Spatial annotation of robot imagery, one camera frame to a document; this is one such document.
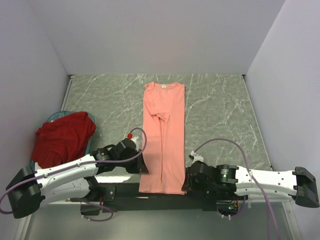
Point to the white t shirt in basket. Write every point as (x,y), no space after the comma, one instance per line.
(37,167)

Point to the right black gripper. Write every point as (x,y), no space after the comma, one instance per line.
(189,185)

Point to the salmon pink t shirt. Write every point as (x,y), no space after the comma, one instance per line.
(164,125)

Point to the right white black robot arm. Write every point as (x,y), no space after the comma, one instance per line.
(298,184)

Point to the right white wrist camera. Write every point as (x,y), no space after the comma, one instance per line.
(195,157)

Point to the red t shirt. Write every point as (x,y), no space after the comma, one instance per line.
(60,137)

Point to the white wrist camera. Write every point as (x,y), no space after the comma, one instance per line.
(195,157)
(136,139)

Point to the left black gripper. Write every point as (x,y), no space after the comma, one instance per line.
(140,166)

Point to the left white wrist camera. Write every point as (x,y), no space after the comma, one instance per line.
(136,139)

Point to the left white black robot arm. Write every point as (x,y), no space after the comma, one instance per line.
(32,188)

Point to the black base crossbar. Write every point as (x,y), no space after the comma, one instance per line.
(126,197)

